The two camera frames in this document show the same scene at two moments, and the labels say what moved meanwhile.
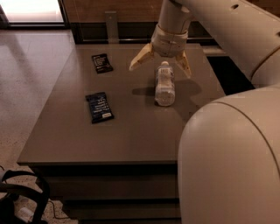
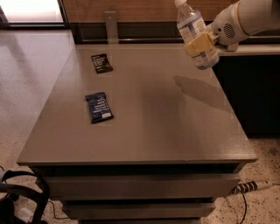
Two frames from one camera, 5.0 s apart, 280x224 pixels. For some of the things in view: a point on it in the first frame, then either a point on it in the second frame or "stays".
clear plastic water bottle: (164, 89) to (190, 24)
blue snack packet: (99, 108) stays
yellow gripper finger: (144, 55) to (202, 43)
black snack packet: (102, 64) stays
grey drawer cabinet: (109, 152) stays
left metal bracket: (112, 27) stays
